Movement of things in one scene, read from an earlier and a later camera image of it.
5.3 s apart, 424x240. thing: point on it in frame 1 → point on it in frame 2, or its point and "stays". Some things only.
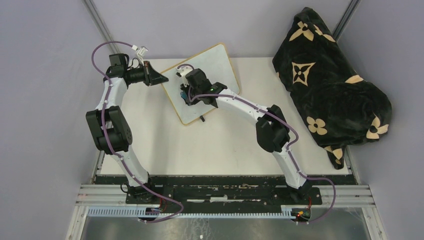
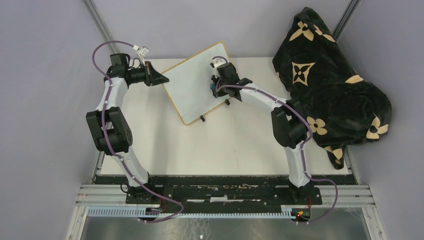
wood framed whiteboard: x=216 y=62 stays
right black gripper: x=186 y=88 → x=220 y=93
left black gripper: x=147 y=69 stays
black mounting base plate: x=161 y=191 stays
